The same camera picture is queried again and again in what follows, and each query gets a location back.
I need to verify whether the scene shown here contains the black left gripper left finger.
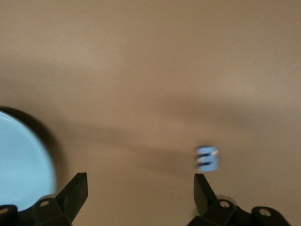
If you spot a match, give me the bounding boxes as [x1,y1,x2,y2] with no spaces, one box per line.
[0,172,88,226]

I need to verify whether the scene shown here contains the brown table mat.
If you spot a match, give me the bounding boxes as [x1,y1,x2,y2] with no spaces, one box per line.
[0,0,301,226]

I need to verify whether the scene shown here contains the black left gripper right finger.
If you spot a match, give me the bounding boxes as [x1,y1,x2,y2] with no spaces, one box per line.
[187,173,292,226]

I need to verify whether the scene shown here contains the blue plate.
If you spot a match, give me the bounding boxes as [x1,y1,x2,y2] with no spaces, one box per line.
[0,110,57,210]

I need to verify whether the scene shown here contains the blue letter E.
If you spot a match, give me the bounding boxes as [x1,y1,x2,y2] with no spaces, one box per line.
[195,145,220,172]

